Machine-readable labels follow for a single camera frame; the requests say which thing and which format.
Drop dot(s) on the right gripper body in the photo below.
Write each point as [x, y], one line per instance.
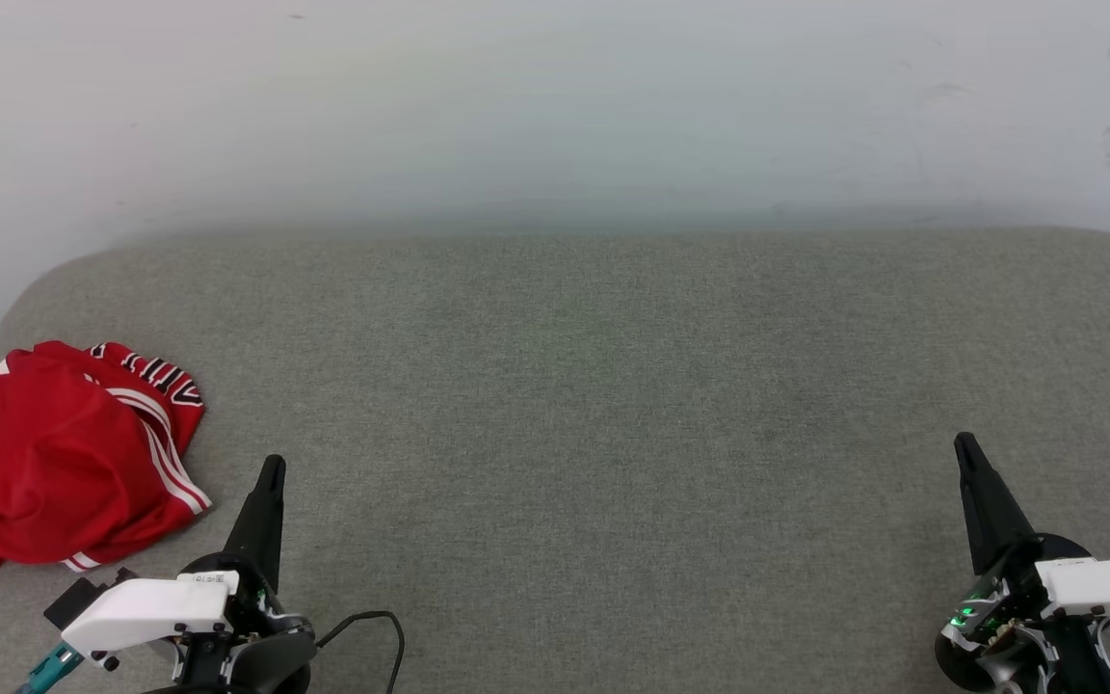
[984, 617]

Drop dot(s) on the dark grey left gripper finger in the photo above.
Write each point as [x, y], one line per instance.
[261, 525]

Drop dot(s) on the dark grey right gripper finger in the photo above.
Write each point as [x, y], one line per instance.
[989, 511]

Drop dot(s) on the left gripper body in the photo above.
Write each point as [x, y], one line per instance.
[261, 612]

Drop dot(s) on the red and white jersey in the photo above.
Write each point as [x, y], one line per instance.
[54, 463]

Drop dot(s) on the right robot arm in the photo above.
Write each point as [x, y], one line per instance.
[1075, 667]

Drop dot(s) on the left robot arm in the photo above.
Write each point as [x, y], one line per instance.
[266, 667]

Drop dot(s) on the grey-green fabric sofa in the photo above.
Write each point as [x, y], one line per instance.
[565, 434]

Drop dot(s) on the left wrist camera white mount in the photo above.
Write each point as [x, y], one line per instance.
[141, 607]

